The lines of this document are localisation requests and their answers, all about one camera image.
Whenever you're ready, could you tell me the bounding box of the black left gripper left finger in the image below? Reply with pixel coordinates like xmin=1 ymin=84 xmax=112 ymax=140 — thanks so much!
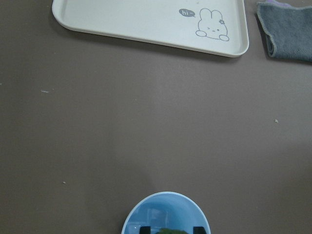
xmin=139 ymin=226 xmax=151 ymax=234

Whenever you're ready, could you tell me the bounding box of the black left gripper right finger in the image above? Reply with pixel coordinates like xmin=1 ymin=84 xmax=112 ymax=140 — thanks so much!
xmin=193 ymin=226 xmax=205 ymax=234

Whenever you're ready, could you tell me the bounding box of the red strawberry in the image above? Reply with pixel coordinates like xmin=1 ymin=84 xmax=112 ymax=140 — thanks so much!
xmin=156 ymin=228 xmax=188 ymax=234

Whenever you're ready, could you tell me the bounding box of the light blue plastic cup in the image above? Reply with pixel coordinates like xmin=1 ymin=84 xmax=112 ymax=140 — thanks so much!
xmin=121 ymin=192 xmax=211 ymax=234

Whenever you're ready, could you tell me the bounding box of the cream rabbit tray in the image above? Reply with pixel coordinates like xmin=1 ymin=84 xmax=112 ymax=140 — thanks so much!
xmin=52 ymin=0 xmax=249 ymax=58

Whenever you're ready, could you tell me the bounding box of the folded grey cloth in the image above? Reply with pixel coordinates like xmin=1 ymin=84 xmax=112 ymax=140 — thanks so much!
xmin=257 ymin=0 xmax=312 ymax=62

